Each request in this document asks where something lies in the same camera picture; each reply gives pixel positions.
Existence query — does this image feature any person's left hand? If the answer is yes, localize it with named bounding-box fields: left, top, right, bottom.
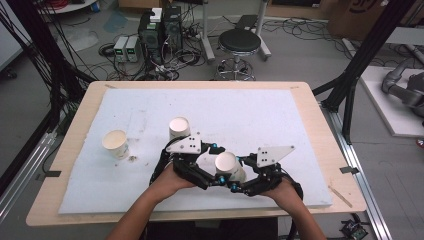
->
left=149, top=164, right=198, bottom=204

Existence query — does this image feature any grey bench power supply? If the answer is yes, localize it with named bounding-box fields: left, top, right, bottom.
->
left=113, top=35, right=129, bottom=63
left=125, top=35, right=143, bottom=63

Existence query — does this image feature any small white box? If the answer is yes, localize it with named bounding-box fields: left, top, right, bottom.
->
left=149, top=7, right=163, bottom=23

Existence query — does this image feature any black computer tower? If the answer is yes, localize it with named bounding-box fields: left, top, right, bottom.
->
left=137, top=11, right=164, bottom=66
left=162, top=5, right=184, bottom=51

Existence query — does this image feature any stack of paper cups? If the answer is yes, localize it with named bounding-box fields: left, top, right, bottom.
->
left=168, top=116, right=192, bottom=143

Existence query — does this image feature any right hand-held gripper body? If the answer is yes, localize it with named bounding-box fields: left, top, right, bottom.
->
left=246, top=145, right=296, bottom=198

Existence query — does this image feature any floral paper cup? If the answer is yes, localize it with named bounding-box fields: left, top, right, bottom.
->
left=214, top=151, right=248, bottom=184
left=101, top=129, right=130, bottom=160

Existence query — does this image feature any black round stool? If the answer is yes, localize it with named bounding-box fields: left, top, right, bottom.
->
left=213, top=28, right=263, bottom=82

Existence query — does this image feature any flat black pad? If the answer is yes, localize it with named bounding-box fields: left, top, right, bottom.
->
left=234, top=14, right=259, bottom=31

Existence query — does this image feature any aluminium floor rail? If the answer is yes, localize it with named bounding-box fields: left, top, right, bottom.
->
left=321, top=103, right=394, bottom=240
left=0, top=131, right=58, bottom=223

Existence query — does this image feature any thin wooden stick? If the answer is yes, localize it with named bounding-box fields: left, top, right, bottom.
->
left=328, top=185, right=353, bottom=208

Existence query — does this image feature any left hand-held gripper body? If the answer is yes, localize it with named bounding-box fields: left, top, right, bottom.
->
left=164, top=132, right=218, bottom=192

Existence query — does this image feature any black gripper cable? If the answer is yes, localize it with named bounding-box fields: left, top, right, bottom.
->
left=281, top=169, right=305, bottom=240
left=148, top=135, right=188, bottom=186

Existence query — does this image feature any green circuit board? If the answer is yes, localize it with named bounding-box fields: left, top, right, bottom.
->
left=339, top=219, right=369, bottom=240

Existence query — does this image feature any brown cardboard box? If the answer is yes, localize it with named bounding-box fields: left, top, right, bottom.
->
left=328, top=0, right=388, bottom=41

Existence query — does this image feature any person's dark clothing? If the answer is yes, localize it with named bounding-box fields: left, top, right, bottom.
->
left=146, top=218, right=279, bottom=240

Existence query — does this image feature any black metal frame post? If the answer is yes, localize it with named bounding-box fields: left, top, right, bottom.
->
left=313, top=0, right=418, bottom=145
left=6, top=0, right=88, bottom=111

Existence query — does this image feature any white foam mat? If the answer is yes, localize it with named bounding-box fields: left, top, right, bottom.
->
left=58, top=88, right=334, bottom=215

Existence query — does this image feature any white floor platform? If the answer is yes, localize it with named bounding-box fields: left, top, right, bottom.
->
left=359, top=65, right=424, bottom=138

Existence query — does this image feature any white stand leg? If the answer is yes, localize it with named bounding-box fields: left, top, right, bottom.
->
left=254, top=0, right=272, bottom=62
left=199, top=0, right=216, bottom=63

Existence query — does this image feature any person's right hand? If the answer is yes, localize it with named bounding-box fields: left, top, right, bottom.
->
left=262, top=179, right=303, bottom=215

